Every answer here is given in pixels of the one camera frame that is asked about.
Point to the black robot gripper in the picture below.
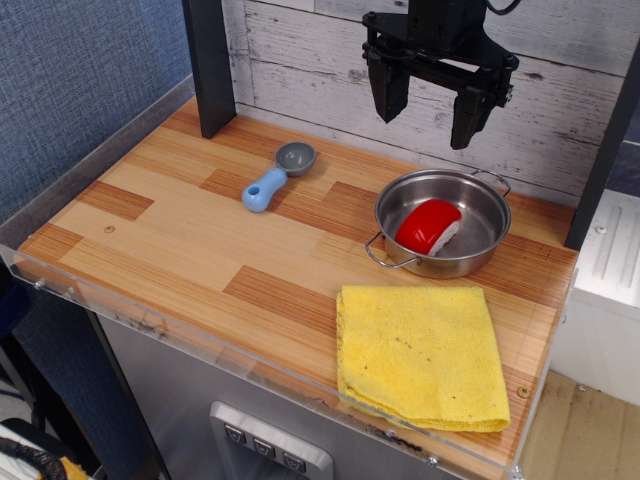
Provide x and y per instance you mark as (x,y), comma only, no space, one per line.
(443,43)

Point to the blue and grey spoon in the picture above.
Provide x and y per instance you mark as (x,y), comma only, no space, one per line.
(293,159)

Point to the yellow cloth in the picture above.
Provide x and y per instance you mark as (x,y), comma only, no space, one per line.
(427,356)

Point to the stainless steel pot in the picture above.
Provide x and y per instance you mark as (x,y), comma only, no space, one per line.
(486,219)

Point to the red and white sushi toy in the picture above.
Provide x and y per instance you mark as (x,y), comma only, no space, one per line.
(429,227)

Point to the white appliance at right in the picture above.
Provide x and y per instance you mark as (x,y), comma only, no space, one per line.
(597,342)

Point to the clear acrylic table guard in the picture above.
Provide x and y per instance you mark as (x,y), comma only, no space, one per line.
(150,230)

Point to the stainless steel cabinet front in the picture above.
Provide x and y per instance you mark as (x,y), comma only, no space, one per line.
(174,390)

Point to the silver button panel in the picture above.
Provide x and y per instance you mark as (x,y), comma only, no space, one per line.
(253,449)

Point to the dark vertical post right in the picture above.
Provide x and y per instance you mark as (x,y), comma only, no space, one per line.
(608,151)

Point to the dark vertical post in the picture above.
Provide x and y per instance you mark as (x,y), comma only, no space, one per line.
(608,151)
(210,61)

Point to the dark vertical post left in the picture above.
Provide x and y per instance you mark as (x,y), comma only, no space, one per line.
(210,61)

